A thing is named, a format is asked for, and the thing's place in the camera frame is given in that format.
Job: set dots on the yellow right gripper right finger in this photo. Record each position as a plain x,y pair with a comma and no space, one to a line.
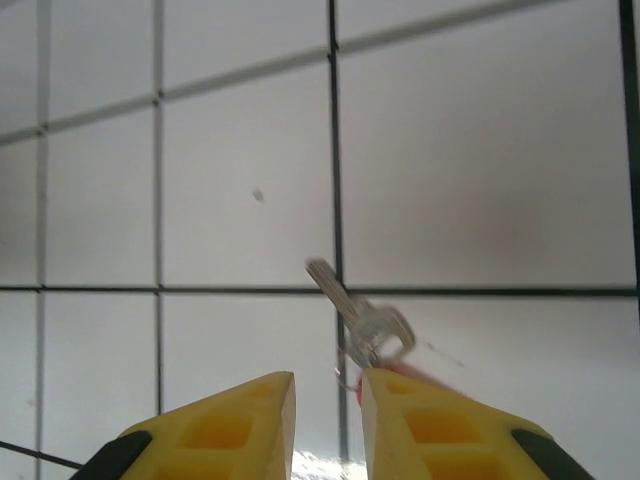
450,440

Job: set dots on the silver key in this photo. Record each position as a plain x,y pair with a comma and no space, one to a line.
345,305

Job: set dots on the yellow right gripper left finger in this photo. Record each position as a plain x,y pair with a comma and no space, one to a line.
210,440

